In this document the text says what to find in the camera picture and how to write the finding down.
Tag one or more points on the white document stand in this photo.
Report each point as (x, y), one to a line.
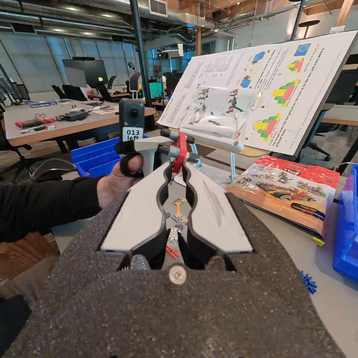
(212, 139)

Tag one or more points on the orange flat connector piece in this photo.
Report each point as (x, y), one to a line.
(172, 251)

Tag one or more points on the black metal pole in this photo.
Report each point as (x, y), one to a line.
(141, 70)

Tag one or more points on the building manual booklet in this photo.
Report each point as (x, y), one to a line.
(212, 106)

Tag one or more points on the small dark grey connector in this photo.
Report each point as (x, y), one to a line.
(179, 227)

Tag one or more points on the small yellow-green clip piece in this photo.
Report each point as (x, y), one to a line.
(318, 241)

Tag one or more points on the yellow rod connector assembly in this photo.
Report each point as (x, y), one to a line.
(179, 208)

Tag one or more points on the red and black tool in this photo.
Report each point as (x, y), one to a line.
(30, 122)

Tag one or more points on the grey desk with wood edge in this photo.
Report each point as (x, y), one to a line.
(84, 125)

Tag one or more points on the black monitor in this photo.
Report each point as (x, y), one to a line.
(95, 70)

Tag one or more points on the black electronic device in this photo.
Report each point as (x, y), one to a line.
(75, 116)

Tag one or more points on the white curved stand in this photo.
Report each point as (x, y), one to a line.
(135, 81)

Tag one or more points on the person's left hand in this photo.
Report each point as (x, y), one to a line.
(114, 184)

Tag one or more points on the person's left forearm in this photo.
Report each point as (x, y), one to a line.
(42, 207)

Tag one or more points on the blue snowflake connector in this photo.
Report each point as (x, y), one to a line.
(307, 282)

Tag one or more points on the orange toy package bag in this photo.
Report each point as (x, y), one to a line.
(279, 195)

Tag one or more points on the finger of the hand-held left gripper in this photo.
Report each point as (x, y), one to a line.
(152, 143)

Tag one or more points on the blue flat box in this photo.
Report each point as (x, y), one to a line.
(42, 104)

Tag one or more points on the black office chair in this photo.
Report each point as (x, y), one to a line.
(53, 167)
(338, 92)

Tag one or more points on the white snowflake connector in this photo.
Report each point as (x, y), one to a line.
(174, 235)

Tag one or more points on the red connector with grey rods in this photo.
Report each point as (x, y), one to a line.
(182, 152)

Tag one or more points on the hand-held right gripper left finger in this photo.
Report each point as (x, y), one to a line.
(131, 221)

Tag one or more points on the white paper sheets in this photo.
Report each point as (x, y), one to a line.
(105, 108)

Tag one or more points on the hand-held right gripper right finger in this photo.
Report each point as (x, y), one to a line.
(221, 221)

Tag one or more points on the blue plastic bin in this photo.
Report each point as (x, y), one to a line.
(346, 237)

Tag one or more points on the blue bin with square tag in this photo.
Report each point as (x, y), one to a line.
(92, 159)

